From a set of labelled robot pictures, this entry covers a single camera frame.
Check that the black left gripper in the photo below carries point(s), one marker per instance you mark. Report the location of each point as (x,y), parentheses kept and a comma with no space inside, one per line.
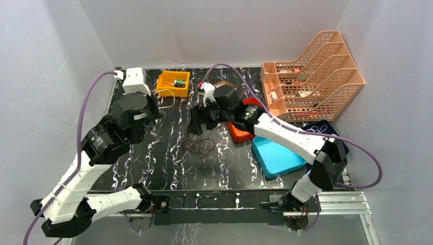
(148,114)

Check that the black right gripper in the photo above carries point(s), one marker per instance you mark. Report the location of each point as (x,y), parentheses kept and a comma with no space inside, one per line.
(199,114)

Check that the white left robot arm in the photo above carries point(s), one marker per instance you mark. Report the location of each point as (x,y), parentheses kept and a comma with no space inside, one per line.
(68,211)

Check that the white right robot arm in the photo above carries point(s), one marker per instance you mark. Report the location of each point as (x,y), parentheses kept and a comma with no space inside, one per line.
(325,154)

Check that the orange square tray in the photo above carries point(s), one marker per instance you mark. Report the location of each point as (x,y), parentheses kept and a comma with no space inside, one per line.
(240,136)

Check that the yellow plastic parts bin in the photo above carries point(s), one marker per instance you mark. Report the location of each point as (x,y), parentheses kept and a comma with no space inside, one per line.
(173,91)

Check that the dark paperback book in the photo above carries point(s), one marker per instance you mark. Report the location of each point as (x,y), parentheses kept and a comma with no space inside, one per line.
(239,90)

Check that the light blue square tray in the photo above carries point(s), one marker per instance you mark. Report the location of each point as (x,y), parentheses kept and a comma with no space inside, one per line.
(274,159)

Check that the dark blue square tray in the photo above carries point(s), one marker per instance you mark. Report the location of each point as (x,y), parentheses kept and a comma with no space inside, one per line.
(322,126)

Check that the peach plastic file organizer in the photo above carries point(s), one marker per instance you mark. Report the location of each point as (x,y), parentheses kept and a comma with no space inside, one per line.
(318,85)

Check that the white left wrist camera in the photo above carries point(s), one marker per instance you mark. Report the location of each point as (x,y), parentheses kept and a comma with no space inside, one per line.
(134,80)

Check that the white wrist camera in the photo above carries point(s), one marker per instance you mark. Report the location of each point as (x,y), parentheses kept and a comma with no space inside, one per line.
(206,90)
(134,80)

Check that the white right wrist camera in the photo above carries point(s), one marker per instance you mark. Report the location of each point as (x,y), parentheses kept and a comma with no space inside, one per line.
(206,90)

